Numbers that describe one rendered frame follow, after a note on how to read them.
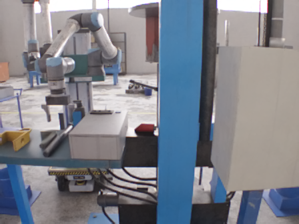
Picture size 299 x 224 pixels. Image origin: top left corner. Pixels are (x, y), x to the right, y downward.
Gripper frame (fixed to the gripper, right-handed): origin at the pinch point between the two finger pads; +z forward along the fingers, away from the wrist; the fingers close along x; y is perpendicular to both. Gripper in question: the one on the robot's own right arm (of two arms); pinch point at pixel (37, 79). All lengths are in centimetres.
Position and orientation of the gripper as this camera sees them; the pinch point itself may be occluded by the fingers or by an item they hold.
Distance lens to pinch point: 198.4
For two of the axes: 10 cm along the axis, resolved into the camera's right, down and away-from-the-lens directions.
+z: 2.1, 9.7, -1.0
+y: -2.0, 1.5, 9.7
